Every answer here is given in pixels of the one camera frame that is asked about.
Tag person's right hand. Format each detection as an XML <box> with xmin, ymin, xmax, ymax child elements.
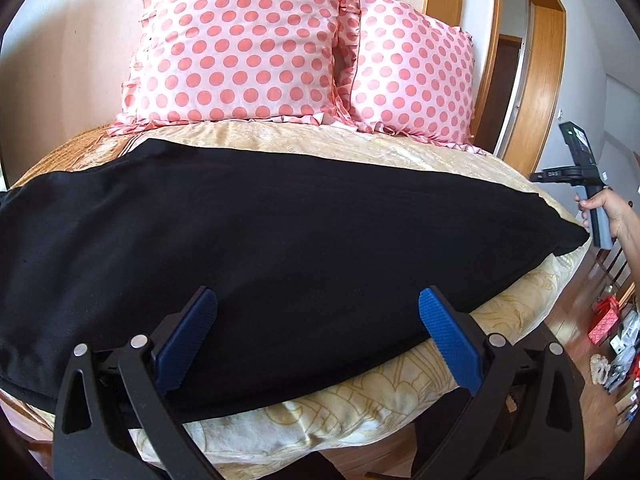
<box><xmin>576</xmin><ymin>188</ymin><xmax>632</xmax><ymax>245</ymax></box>

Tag wooden headboard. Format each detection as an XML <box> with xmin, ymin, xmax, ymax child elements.
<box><xmin>423</xmin><ymin>0</ymin><xmax>503</xmax><ymax>144</ymax></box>

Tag large pink polka dot pillow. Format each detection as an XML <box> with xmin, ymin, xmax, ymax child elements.
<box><xmin>106</xmin><ymin>0</ymin><xmax>362</xmax><ymax>138</ymax></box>

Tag small pink polka dot pillow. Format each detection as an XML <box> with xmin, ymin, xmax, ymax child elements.
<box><xmin>334</xmin><ymin>0</ymin><xmax>494</xmax><ymax>155</ymax></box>

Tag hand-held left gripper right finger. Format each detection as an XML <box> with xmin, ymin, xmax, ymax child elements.
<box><xmin>400</xmin><ymin>286</ymin><xmax>586</xmax><ymax>480</ymax></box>

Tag clutter of small floor objects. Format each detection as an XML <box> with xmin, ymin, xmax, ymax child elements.
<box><xmin>589</xmin><ymin>296</ymin><xmax>640</xmax><ymax>417</ymax></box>

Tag cream patterned bedspread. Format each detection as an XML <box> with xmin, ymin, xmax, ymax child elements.
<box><xmin>10</xmin><ymin>119</ymin><xmax>587</xmax><ymax>469</ymax></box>

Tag wooden bed frame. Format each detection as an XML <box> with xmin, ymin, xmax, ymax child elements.
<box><xmin>0</xmin><ymin>390</ymin><xmax>57</xmax><ymax>456</ymax></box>

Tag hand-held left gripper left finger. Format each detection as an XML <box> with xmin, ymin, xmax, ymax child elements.
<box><xmin>53</xmin><ymin>286</ymin><xmax>224</xmax><ymax>480</ymax></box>

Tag wooden door frame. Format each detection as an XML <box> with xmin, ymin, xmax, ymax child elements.
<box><xmin>497</xmin><ymin>0</ymin><xmax>568</xmax><ymax>178</ymax></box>

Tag black pants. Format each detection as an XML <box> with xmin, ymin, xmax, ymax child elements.
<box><xmin>0</xmin><ymin>138</ymin><xmax>590</xmax><ymax>424</ymax></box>

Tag red patterned gift bag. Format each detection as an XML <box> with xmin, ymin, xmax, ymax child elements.
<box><xmin>587</xmin><ymin>296</ymin><xmax>622</xmax><ymax>346</ymax></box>

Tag person's right forearm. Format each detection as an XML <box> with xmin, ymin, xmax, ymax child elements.
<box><xmin>616</xmin><ymin>205</ymin><xmax>640</xmax><ymax>281</ymax></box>

